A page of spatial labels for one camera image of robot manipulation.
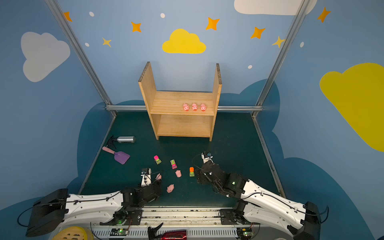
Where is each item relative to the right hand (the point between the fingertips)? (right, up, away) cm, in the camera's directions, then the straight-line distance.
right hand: (202, 167), depth 76 cm
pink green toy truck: (-28, +1, +17) cm, 33 cm away
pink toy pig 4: (-25, -8, +10) cm, 29 cm away
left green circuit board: (-43, -30, -5) cm, 53 cm away
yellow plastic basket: (-61, -28, -8) cm, 67 cm away
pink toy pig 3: (-9, +33, +8) cm, 35 cm away
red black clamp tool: (-14, -29, -7) cm, 33 cm away
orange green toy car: (-6, -6, +12) cm, 15 cm away
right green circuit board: (+20, -31, -5) cm, 37 cm away
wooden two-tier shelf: (-21, +33, +12) cm, 41 cm away
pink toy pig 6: (-18, -13, +6) cm, 23 cm away
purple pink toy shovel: (-53, +2, +19) cm, 56 cm away
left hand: (-24, -12, +8) cm, 28 cm away
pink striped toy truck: (-17, -2, +15) cm, 23 cm away
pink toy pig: (-4, +33, +8) cm, 34 cm away
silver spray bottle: (-50, +13, +25) cm, 57 cm away
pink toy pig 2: (+1, +33, +8) cm, 34 cm away
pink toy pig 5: (-14, -7, +12) cm, 20 cm away
